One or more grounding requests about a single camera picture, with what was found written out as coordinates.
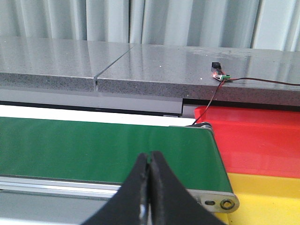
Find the grey stone countertop left slab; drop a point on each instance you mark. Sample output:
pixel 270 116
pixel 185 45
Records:
pixel 56 64

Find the green conveyor belt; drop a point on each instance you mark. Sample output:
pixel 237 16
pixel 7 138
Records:
pixel 92 159

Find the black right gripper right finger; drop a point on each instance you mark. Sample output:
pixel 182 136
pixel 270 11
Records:
pixel 171 203

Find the small sensor circuit board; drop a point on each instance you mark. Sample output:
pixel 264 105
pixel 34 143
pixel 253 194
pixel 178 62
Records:
pixel 218 74

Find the red plastic tray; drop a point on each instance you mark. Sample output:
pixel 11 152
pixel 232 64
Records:
pixel 255 141

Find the white pleated curtain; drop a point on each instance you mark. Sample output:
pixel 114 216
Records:
pixel 260 24

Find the grey stone countertop right slab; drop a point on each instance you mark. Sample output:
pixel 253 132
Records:
pixel 260 76

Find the grey stone countertop slab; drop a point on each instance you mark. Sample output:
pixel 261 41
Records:
pixel 260 76
pixel 56 64

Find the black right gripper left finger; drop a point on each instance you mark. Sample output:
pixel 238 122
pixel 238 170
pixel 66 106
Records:
pixel 129 206

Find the yellow plastic tray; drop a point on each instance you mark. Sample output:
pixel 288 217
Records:
pixel 264 200

